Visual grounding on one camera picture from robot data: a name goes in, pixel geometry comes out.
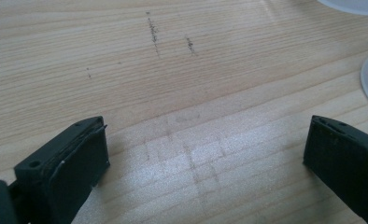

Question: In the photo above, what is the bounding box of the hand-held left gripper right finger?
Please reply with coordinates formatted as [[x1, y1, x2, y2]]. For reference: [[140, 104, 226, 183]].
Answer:
[[303, 114, 368, 224]]

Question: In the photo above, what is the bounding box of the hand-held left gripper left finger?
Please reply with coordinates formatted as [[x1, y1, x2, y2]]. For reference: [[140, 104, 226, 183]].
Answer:
[[13, 116, 111, 224]]

